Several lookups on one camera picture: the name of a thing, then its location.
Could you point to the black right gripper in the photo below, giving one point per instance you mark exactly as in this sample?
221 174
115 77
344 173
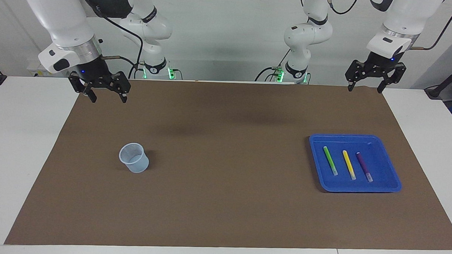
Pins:
92 69

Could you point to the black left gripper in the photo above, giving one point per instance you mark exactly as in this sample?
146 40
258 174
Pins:
384 63

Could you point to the purple pen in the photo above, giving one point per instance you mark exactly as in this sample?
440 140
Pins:
363 166

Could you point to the yellow pen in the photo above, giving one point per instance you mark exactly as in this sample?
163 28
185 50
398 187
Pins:
348 165

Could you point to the green pen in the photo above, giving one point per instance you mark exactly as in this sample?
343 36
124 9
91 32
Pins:
330 160

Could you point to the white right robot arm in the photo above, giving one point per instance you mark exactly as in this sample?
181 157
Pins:
64 16

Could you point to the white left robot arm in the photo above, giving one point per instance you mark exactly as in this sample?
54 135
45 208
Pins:
406 16

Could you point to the blue plastic tray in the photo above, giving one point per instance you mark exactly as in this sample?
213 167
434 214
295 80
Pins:
383 147

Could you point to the black stand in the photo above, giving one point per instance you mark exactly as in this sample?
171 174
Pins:
436 91

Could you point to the white electrical socket box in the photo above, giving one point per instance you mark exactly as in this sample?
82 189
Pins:
34 69

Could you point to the clear plastic cup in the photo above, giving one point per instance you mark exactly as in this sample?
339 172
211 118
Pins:
134 165

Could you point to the brown table mat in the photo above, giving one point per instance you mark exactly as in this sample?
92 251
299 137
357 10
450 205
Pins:
227 198

